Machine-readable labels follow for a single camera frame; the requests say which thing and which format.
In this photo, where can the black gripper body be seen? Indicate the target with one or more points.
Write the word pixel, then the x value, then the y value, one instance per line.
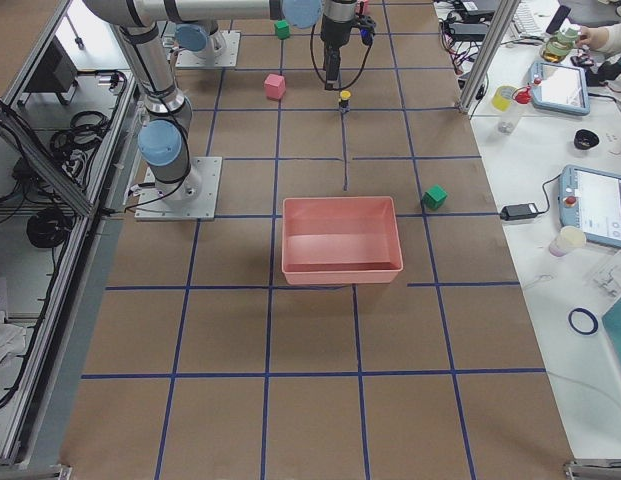
pixel 334 34

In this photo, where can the person hand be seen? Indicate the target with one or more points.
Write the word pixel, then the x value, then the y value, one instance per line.
pixel 592 38

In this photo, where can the clear plastic bag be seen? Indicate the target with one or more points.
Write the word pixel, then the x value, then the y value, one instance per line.
pixel 607 275

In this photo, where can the aluminium frame post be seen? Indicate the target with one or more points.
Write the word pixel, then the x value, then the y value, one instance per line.
pixel 498 27

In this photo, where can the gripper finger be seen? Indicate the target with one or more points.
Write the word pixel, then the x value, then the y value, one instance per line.
pixel 331 66

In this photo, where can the yellow tape roll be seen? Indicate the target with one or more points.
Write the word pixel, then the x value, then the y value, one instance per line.
pixel 503 97

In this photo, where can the upper teach pendant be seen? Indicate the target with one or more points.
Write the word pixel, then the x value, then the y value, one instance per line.
pixel 559 88

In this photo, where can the pink plastic bin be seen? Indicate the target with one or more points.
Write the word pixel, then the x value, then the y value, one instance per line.
pixel 340 240

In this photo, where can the green cube near bin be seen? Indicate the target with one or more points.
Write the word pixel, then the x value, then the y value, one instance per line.
pixel 434 197

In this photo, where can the black power adapter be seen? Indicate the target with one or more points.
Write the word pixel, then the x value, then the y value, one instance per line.
pixel 515 212

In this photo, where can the aluminium side frame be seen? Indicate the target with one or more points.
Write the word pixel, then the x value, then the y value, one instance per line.
pixel 68 108

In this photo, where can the red cap object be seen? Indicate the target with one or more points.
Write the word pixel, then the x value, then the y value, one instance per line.
pixel 522 96

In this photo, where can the pink cube near centre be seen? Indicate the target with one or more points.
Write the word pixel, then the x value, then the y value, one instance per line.
pixel 275 87

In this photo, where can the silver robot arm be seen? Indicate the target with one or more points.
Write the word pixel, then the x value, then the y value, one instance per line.
pixel 163 142
pixel 200 38

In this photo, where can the yellow push button switch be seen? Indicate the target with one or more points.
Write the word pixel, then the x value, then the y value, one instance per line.
pixel 344 101

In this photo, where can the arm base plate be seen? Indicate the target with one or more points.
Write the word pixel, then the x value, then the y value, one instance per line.
pixel 188 60
pixel 196 198

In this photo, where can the teach pendant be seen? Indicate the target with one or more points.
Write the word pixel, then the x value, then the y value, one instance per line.
pixel 559 88
pixel 590 200

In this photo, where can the lower teach pendant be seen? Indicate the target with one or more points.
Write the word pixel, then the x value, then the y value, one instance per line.
pixel 590 200

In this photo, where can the green cube far side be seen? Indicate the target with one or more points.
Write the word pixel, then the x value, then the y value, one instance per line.
pixel 282 29

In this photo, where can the black small bowl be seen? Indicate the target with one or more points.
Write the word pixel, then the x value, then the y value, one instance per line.
pixel 585 139

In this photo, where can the clear plastic bottle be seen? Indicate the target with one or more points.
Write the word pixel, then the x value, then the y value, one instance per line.
pixel 510 118

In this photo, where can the white paper cup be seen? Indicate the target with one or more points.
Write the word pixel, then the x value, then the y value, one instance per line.
pixel 567 240

